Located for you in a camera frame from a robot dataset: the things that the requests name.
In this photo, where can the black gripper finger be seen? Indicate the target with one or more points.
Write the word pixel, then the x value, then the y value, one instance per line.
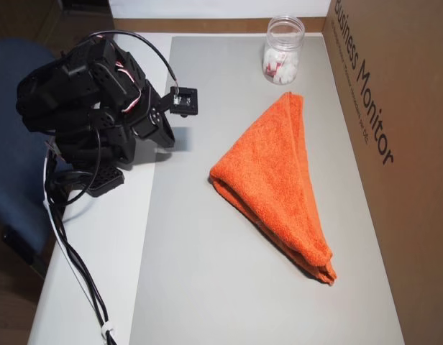
pixel 164 134

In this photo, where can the orange terry towel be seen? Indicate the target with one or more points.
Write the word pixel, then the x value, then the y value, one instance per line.
pixel 275 179

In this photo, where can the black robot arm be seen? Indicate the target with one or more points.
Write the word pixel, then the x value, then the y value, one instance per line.
pixel 81 100

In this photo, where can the brown back panel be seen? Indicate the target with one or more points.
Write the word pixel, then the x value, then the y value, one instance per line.
pixel 207 25

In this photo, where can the red white paper packet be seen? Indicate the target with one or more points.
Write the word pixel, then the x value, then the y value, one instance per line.
pixel 272 68

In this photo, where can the blue office chair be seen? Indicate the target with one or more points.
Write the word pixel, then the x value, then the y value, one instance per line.
pixel 13 161

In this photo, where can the clear plastic jar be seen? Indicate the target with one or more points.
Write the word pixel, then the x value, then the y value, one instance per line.
pixel 282 43

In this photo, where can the grey table mat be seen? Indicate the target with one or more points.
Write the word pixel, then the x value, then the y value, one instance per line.
pixel 207 287

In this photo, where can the cardboard monitor box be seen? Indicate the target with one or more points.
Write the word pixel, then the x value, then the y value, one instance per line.
pixel 405 215

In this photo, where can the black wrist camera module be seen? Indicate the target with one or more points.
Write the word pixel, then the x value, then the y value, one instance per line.
pixel 183 102

